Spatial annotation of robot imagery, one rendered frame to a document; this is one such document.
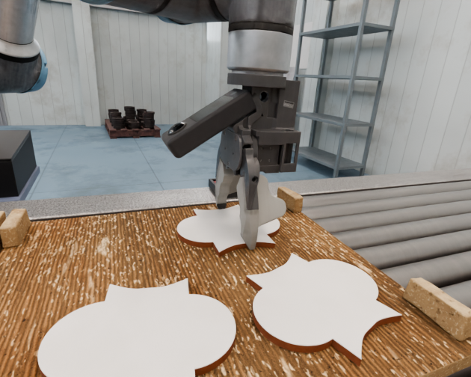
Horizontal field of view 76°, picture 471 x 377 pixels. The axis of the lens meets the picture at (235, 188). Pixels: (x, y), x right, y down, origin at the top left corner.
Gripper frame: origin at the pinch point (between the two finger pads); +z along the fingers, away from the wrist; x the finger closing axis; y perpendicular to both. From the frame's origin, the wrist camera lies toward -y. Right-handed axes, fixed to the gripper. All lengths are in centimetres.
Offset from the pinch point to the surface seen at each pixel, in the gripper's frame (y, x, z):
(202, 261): -5.9, -6.5, 0.7
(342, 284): 6.3, -15.8, -0.3
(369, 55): 303, 303, -62
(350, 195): 31.0, 10.6, 1.9
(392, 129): 307, 244, 23
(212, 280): -5.8, -10.2, 0.7
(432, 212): 41.8, 0.0, 2.0
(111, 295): -15.5, -10.6, 0.0
